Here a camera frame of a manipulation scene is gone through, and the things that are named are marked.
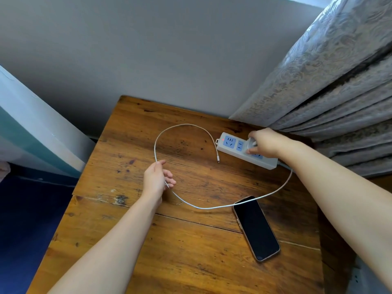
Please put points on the person's right hand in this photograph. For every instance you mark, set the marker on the person's right hand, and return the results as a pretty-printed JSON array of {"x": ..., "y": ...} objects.
[{"x": 269, "y": 143}]

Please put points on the person's left hand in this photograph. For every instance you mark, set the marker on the person's left hand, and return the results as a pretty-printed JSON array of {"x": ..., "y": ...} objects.
[{"x": 153, "y": 180}]

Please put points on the person's right thumb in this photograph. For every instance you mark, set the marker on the person's right thumb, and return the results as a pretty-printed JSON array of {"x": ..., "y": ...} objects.
[{"x": 253, "y": 150}]

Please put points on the person's left fingers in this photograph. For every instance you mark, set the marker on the person's left fingers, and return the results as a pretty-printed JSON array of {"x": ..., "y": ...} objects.
[{"x": 168, "y": 177}]

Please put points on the white charger plug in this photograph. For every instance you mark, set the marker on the white charger plug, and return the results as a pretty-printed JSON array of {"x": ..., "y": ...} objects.
[{"x": 252, "y": 143}]

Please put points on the person's right forearm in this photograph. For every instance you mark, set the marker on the person's right forearm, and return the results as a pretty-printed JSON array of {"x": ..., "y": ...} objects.
[{"x": 343, "y": 192}]

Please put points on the person's left forearm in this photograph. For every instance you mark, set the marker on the person's left forearm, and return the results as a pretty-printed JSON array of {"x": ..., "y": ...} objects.
[{"x": 110, "y": 251}]

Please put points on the white power strip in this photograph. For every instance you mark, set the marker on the white power strip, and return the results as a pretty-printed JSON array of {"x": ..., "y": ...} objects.
[{"x": 232, "y": 144}]

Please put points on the black smartphone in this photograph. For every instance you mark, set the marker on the black smartphone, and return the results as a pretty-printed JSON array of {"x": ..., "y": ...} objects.
[{"x": 255, "y": 229}]

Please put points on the grey patterned curtain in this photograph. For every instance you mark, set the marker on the grey patterned curtain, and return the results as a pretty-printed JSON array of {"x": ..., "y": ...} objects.
[{"x": 337, "y": 73}]

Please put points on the white and teal panel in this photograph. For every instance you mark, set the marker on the white and teal panel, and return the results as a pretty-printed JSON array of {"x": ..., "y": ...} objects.
[{"x": 36, "y": 125}]

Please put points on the dark blue bed sheet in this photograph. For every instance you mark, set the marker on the dark blue bed sheet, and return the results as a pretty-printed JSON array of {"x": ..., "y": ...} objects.
[{"x": 27, "y": 229}]

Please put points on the pink cloth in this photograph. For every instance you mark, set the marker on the pink cloth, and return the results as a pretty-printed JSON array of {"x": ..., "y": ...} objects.
[{"x": 3, "y": 171}]

